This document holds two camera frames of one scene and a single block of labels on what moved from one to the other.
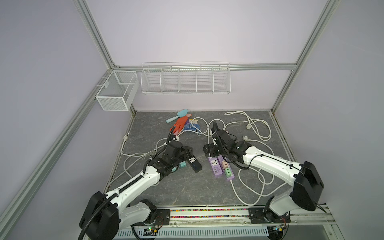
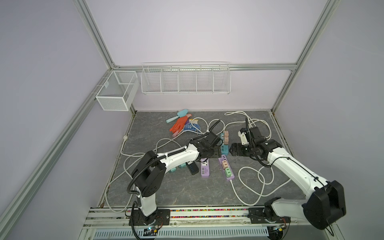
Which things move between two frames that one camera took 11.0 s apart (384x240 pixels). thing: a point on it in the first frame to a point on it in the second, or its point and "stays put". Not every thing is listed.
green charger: (228, 172) stays put
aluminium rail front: (226, 216) stays put
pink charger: (225, 164) stays put
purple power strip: (216, 166) to (205, 167)
